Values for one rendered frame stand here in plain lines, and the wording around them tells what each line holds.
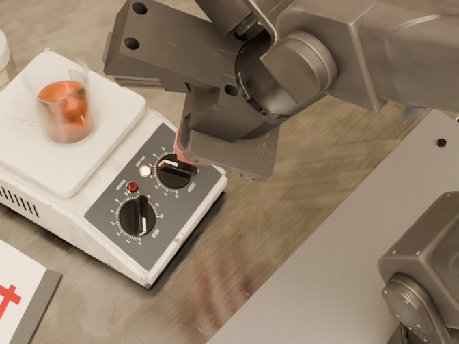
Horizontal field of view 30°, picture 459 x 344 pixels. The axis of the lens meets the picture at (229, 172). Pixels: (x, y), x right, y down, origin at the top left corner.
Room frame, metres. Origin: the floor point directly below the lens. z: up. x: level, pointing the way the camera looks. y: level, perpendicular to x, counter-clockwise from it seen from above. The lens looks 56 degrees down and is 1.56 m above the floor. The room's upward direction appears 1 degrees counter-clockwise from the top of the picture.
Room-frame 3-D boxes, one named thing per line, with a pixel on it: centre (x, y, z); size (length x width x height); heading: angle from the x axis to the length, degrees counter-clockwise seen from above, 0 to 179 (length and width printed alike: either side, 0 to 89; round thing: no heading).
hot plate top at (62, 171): (0.45, 0.15, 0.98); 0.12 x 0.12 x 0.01; 57
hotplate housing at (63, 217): (0.44, 0.13, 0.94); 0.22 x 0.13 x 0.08; 57
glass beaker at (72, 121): (0.44, 0.14, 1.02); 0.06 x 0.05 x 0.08; 1
